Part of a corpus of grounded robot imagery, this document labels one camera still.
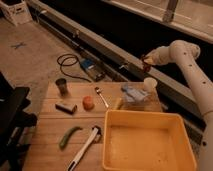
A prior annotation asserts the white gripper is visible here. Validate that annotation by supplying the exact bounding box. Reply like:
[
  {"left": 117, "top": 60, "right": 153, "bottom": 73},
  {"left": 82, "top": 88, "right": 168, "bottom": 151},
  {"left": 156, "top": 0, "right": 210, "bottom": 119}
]
[{"left": 145, "top": 46, "right": 172, "bottom": 65}]

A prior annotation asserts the dark red grape bunch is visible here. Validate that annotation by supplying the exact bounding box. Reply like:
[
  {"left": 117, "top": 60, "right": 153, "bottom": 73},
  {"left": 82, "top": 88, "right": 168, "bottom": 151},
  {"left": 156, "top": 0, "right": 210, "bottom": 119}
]
[{"left": 141, "top": 55, "right": 151, "bottom": 72}]

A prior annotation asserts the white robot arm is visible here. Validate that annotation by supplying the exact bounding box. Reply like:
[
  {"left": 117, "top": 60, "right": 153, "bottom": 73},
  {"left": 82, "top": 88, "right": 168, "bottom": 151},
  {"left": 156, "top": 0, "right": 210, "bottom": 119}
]
[{"left": 144, "top": 40, "right": 213, "bottom": 171}]

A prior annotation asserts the white paper cup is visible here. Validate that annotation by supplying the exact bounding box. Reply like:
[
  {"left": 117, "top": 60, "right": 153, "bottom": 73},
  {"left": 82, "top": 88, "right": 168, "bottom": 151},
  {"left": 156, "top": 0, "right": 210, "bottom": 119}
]
[{"left": 143, "top": 77, "right": 157, "bottom": 93}]

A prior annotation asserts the small metal cup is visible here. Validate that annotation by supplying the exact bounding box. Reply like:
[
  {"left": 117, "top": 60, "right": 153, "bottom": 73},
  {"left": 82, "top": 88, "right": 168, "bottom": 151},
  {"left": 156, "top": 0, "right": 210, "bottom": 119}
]
[{"left": 55, "top": 78, "right": 68, "bottom": 96}]

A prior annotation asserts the clear plastic bag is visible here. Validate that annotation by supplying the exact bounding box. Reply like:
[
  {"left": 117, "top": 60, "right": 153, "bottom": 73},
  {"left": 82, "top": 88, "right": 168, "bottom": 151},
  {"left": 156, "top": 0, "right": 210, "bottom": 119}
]
[{"left": 121, "top": 84, "right": 154, "bottom": 110}]

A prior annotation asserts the yellow banana piece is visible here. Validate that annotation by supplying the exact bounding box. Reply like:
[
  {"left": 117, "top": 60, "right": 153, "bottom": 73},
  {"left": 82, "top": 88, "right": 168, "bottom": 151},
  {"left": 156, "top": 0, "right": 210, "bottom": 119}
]
[{"left": 113, "top": 98, "right": 123, "bottom": 110}]

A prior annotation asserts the blue grey power box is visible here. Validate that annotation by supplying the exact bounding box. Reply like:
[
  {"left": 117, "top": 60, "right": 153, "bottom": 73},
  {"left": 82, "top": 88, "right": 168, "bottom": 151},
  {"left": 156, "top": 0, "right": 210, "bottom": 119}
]
[{"left": 80, "top": 59, "right": 105, "bottom": 82}]

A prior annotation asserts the orange round fruit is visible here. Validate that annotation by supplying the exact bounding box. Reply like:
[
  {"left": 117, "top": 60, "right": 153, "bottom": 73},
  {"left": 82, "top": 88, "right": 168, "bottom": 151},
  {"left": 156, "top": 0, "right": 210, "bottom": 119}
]
[{"left": 82, "top": 96, "right": 94, "bottom": 110}]

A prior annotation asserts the yellow plastic bin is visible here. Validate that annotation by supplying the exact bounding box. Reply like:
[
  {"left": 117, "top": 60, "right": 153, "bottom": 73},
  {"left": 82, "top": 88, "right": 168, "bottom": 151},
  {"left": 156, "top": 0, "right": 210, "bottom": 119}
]
[{"left": 102, "top": 110, "right": 197, "bottom": 171}]

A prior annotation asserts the black rectangular block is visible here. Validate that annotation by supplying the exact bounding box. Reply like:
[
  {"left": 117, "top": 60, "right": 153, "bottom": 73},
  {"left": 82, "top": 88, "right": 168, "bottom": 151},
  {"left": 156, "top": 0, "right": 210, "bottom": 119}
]
[{"left": 55, "top": 103, "right": 77, "bottom": 115}]

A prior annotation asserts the green chili pepper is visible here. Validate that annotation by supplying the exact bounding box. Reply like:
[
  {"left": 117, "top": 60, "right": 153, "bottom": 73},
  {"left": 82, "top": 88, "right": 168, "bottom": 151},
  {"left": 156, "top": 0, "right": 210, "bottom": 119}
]
[{"left": 59, "top": 126, "right": 83, "bottom": 150}]

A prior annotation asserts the black chair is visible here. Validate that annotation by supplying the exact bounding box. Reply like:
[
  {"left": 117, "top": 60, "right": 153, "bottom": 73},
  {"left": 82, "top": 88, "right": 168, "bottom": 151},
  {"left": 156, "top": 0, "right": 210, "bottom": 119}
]
[{"left": 0, "top": 71, "right": 37, "bottom": 171}]

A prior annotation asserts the metal floor rail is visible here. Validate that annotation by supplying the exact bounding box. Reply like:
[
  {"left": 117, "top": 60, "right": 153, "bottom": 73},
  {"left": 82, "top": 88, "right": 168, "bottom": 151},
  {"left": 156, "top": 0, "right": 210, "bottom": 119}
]
[{"left": 26, "top": 0, "right": 213, "bottom": 140}]

